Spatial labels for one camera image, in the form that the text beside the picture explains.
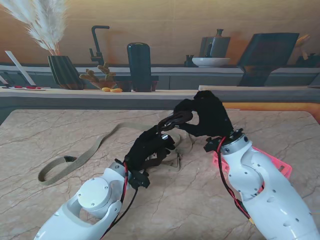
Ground dark ribbed vase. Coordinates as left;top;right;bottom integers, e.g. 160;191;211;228
47;55;87;91

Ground dark brown woven belt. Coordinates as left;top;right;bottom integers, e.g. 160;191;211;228
143;111;195;170

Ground small black figurine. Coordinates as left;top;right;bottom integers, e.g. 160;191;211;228
184;54;195;68

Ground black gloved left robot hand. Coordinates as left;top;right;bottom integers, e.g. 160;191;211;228
124;124;176;174

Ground plate with red food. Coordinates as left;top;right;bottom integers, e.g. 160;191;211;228
8;85;47;92

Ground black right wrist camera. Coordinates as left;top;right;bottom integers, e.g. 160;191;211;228
203;136;223;153

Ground grey lidded pot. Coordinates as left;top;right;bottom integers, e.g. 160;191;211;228
199;28;232;59

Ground white pampas grass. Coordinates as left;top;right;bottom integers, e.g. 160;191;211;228
0;0;70;57

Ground yellow lemons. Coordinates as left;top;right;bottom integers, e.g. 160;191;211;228
100;86;124;94

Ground green cactus plant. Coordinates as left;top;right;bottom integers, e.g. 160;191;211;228
78;61;117;90

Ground pink plastic storage basket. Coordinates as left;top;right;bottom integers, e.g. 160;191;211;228
212;146;293;194

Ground white speckled bowl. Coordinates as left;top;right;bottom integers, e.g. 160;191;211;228
191;57;231;68

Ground red black cable bundle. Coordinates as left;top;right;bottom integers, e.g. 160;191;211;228
216;136;256;226
99;159;140;240

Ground dark angular stand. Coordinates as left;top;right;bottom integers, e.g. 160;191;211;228
236;32;300;87

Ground beige woven belt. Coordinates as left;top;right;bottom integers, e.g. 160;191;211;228
37;122;194;186

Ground black kitchen faucet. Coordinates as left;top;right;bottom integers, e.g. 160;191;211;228
89;25;111;67

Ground white leaning board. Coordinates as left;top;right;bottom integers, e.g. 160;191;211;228
4;50;37;86

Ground tall black appliance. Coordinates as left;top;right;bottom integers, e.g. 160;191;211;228
113;42;160;93

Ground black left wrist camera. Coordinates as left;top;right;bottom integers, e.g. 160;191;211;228
129;171;151;189

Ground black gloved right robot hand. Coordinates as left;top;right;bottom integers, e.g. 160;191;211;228
173;90;235;138

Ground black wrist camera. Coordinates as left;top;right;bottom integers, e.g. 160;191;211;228
129;171;151;189
203;136;223;153

